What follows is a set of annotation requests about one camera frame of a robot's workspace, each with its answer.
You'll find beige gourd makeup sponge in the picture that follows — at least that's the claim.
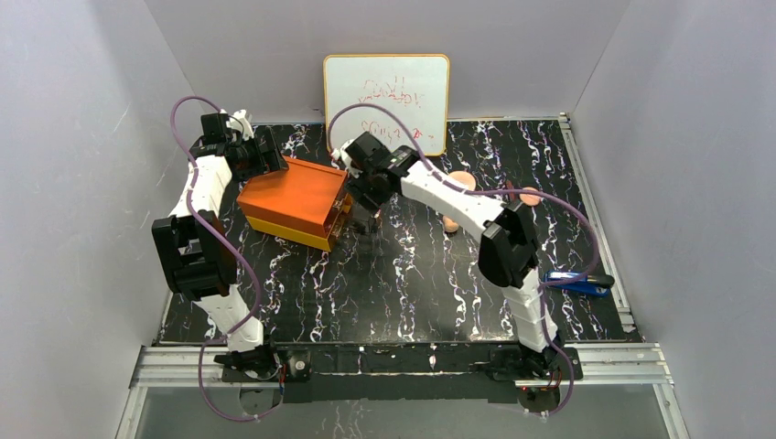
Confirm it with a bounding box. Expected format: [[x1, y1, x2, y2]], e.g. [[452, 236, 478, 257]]
[[442, 216, 459, 233]]

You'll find orange drawer organizer box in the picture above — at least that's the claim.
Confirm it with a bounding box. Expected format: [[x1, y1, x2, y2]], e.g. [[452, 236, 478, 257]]
[[237, 157, 353, 252]]

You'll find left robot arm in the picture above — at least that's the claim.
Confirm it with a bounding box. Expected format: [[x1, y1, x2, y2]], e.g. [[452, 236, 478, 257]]
[[151, 110, 287, 375]]

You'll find large round beige puff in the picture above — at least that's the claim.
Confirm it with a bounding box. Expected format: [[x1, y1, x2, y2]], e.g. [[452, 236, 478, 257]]
[[448, 171, 477, 190]]

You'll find small round pink puff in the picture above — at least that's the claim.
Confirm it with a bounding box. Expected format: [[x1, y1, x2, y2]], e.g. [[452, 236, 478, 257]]
[[519, 187, 542, 207]]

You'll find blue stapler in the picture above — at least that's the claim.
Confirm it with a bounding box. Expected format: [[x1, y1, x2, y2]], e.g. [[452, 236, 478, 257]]
[[542, 271, 615, 297]]

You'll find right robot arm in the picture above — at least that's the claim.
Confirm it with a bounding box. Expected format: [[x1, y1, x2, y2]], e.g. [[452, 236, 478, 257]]
[[331, 132, 557, 376]]

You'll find yellow-framed whiteboard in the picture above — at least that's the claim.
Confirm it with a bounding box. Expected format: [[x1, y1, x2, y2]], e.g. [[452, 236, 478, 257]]
[[323, 54, 450, 156]]

